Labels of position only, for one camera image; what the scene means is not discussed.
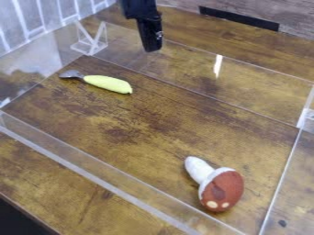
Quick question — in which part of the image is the red cap toy mushroom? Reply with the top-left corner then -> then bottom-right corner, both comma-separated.
185,156 -> 245,212

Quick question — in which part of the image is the green handled metal spoon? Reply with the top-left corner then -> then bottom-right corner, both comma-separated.
59,70 -> 133,94

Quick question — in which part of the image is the clear acrylic enclosure wall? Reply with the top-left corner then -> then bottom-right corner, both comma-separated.
0,23 -> 314,235

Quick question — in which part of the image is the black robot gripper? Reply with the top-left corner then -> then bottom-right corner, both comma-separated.
120,0 -> 163,52

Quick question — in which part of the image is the clear acrylic triangle bracket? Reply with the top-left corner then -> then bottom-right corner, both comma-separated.
70,22 -> 108,56

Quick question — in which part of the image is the black strip on table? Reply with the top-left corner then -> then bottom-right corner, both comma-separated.
199,6 -> 279,31

